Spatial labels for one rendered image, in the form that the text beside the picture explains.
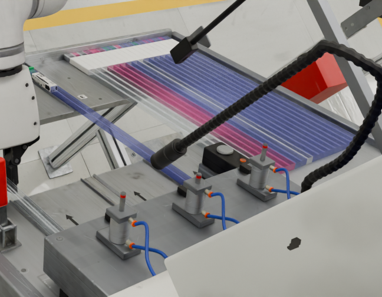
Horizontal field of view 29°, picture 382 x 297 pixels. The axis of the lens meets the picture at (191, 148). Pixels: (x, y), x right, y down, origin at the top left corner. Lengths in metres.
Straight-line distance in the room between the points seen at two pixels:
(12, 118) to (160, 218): 0.24
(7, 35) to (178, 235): 0.32
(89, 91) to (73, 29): 1.11
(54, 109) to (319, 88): 0.73
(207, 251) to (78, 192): 0.52
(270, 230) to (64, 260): 0.38
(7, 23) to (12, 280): 0.30
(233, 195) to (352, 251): 0.52
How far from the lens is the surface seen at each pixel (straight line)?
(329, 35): 0.85
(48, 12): 0.97
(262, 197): 0.93
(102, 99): 1.27
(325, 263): 0.44
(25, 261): 0.88
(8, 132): 0.97
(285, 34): 2.95
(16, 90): 0.96
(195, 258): 0.52
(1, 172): 0.87
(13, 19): 0.92
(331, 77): 1.74
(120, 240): 0.80
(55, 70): 1.37
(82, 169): 2.19
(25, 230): 0.93
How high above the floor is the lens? 1.85
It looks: 50 degrees down
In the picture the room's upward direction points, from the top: 56 degrees clockwise
